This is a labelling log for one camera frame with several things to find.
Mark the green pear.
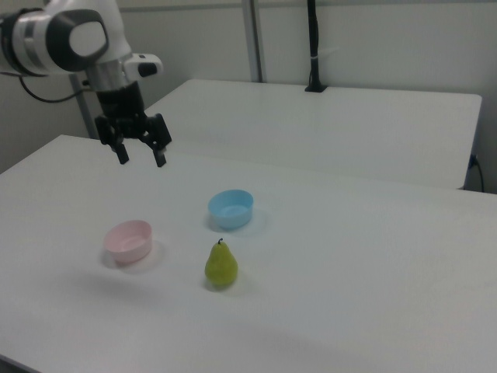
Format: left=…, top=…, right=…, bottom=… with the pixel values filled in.
left=204, top=238, right=238, bottom=288

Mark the black cable with plug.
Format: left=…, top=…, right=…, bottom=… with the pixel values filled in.
left=469, top=154, right=486, bottom=193

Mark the blue plastic bowl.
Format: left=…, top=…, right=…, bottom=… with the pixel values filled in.
left=207, top=189, right=255, bottom=229

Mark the grey aluminium wall post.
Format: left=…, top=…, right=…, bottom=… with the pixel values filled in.
left=242, top=0, right=268, bottom=83

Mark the white side table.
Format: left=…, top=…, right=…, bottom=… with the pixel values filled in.
left=143, top=78, right=483, bottom=190

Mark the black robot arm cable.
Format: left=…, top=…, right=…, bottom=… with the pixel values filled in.
left=19, top=75, right=94, bottom=104

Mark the black camera stand pole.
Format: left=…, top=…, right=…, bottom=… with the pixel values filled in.
left=304, top=0, right=329, bottom=93

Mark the pink plastic bowl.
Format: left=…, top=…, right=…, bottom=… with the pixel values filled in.
left=103, top=219, right=153, bottom=264

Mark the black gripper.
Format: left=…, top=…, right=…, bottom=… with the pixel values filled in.
left=94, top=82, right=172, bottom=169

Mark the grey metal frame post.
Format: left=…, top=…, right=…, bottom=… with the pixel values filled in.
left=68, top=72, right=99, bottom=140

